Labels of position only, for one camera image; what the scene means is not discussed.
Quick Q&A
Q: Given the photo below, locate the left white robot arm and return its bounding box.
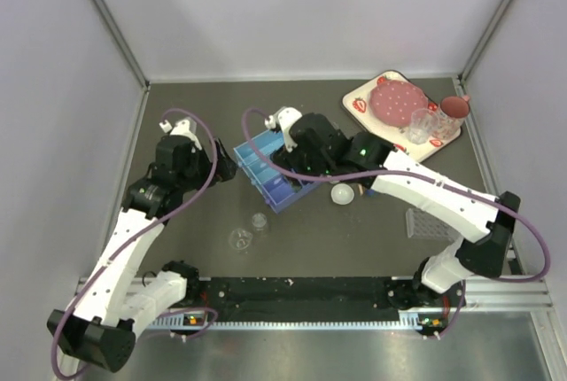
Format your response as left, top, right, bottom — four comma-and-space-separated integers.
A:
47, 133, 237, 380

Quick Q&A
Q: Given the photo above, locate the white evaporating dish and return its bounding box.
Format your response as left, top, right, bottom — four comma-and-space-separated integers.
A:
330, 183, 355, 206

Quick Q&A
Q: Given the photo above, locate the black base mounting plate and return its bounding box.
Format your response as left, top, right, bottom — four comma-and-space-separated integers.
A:
193, 276, 420, 323

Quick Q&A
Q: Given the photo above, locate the strawberry pattern tray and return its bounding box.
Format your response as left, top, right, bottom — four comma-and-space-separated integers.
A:
341, 70, 462, 162

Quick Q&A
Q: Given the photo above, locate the clear glass dish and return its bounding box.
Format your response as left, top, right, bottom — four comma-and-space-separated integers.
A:
228, 228, 253, 253

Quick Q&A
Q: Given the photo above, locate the pink strawberry mug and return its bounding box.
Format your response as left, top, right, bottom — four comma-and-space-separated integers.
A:
433, 95, 470, 140

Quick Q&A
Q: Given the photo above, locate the pink dotted plate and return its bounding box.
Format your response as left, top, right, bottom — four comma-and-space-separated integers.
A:
369, 80, 429, 128

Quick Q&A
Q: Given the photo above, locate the white slotted cable duct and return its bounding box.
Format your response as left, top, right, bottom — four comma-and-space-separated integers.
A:
150, 307, 448, 331

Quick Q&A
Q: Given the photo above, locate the clear drinking glass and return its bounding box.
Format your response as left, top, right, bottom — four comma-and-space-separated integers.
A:
407, 108, 439, 145

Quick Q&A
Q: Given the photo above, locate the clear acrylic test tube rack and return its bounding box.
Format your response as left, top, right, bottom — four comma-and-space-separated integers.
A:
405, 208, 456, 241

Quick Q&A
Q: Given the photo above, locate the purple drawer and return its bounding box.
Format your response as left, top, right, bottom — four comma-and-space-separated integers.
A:
256, 175, 321, 214

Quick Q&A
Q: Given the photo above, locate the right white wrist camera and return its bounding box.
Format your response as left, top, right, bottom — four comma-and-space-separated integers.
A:
264, 106, 302, 152

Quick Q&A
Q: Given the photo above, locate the light blue drawer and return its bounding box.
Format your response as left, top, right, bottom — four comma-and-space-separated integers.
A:
234, 130, 284, 167
242, 155, 281, 186

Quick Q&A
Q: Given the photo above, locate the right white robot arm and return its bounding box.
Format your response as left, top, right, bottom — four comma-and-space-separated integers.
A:
265, 107, 520, 309

